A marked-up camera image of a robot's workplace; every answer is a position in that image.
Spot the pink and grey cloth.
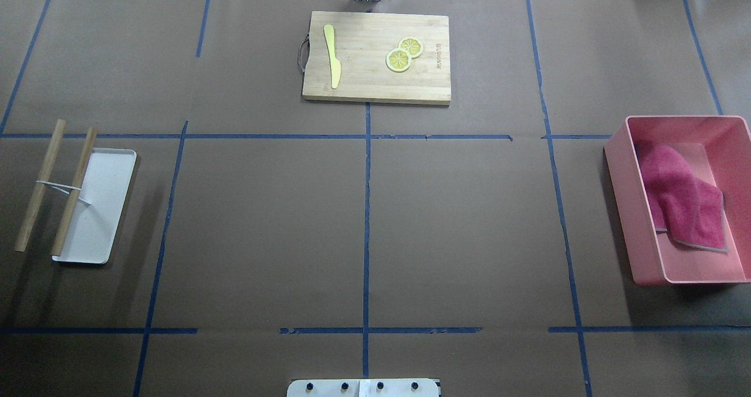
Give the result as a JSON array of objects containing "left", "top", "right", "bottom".
[{"left": 635, "top": 141, "right": 729, "bottom": 253}]

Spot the yellow plastic knife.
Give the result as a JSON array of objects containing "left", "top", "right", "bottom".
[{"left": 323, "top": 25, "right": 341, "bottom": 90}]

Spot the lemon slice near knife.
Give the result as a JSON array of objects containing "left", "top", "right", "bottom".
[{"left": 384, "top": 47, "right": 412, "bottom": 73}]

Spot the lemon slice near logo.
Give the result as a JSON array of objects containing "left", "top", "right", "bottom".
[{"left": 397, "top": 36, "right": 425, "bottom": 59}]

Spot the bamboo cutting board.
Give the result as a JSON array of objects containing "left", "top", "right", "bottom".
[{"left": 302, "top": 11, "right": 452, "bottom": 106}]

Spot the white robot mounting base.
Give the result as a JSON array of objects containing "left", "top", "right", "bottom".
[{"left": 286, "top": 378, "right": 442, "bottom": 396}]

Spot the white rack base tray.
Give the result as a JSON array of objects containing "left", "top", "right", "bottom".
[{"left": 52, "top": 148, "right": 137, "bottom": 265}]

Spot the pink plastic bin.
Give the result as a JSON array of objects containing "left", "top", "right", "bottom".
[{"left": 604, "top": 116, "right": 750, "bottom": 286}]

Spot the inner wooden rack rod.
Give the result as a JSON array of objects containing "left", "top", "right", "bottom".
[{"left": 52, "top": 127, "right": 97, "bottom": 256}]

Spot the wooden rack rod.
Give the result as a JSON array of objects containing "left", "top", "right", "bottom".
[
  {"left": 52, "top": 127, "right": 97, "bottom": 256},
  {"left": 14, "top": 119, "right": 67, "bottom": 252}
]

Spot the outer wooden rack rod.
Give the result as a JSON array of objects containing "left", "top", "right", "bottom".
[{"left": 14, "top": 119, "right": 67, "bottom": 252}]

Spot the metal cutting board handle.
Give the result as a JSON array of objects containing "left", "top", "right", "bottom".
[{"left": 297, "top": 35, "right": 310, "bottom": 74}]

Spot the white rack upright bracket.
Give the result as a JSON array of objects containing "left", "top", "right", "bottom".
[{"left": 35, "top": 180, "right": 92, "bottom": 206}]

